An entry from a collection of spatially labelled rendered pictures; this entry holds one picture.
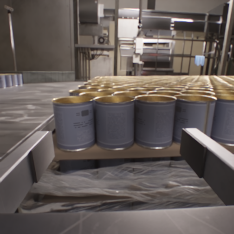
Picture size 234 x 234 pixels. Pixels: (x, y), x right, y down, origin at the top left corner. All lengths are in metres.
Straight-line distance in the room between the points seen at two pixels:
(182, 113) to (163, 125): 0.04
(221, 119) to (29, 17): 3.15
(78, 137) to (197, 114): 0.19
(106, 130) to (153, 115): 0.08
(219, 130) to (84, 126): 0.23
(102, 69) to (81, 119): 2.98
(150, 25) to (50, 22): 1.72
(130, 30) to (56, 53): 1.40
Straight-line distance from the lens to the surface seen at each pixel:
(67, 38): 3.04
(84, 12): 2.81
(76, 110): 0.26
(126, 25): 3.46
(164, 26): 3.55
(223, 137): 0.34
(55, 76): 1.65
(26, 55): 3.23
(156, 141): 0.28
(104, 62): 3.23
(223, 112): 0.33
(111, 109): 0.25
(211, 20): 3.95
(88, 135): 0.28
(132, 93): 0.38
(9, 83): 1.30
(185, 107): 0.29
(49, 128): 0.45
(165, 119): 0.27
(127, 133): 0.27
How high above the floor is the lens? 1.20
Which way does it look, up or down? 16 degrees down
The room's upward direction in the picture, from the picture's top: 2 degrees clockwise
